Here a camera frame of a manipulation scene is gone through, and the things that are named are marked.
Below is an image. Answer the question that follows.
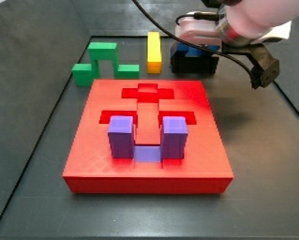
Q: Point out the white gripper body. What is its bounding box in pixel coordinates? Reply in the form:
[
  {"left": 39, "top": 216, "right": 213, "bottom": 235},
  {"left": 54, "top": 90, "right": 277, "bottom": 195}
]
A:
[{"left": 174, "top": 11, "right": 293, "bottom": 47}]

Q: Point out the purple U-shaped block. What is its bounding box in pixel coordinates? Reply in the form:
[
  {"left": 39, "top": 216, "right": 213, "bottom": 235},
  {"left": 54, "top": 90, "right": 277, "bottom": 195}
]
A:
[{"left": 109, "top": 115, "right": 189, "bottom": 162}]

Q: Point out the yellow long bar block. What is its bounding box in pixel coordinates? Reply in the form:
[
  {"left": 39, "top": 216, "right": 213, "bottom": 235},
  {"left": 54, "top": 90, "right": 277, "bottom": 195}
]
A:
[{"left": 147, "top": 32, "right": 162, "bottom": 74}]

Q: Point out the black cable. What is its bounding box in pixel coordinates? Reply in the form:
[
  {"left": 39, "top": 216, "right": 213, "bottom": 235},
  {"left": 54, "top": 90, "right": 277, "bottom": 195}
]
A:
[{"left": 130, "top": 0, "right": 257, "bottom": 79}]

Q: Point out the black angled fixture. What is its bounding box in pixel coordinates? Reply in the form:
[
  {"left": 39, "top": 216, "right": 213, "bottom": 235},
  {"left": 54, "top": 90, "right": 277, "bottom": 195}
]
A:
[{"left": 170, "top": 55, "right": 220, "bottom": 75}]

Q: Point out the red base board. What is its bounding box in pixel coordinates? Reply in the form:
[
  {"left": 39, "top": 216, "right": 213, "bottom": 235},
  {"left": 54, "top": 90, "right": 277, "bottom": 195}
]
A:
[{"left": 63, "top": 80, "right": 233, "bottom": 194}]

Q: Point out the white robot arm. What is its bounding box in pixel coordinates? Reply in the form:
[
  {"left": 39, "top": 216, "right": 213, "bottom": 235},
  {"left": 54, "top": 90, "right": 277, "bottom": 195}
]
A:
[{"left": 175, "top": 0, "right": 299, "bottom": 47}]

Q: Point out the blue U-shaped block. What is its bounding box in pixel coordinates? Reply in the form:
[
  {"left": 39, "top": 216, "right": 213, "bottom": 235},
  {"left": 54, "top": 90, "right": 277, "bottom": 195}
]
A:
[{"left": 170, "top": 42, "right": 212, "bottom": 57}]

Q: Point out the green stepped block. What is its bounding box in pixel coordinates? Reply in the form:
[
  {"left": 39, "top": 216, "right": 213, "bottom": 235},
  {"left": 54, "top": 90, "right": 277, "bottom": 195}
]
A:
[{"left": 70, "top": 41, "right": 141, "bottom": 87}]

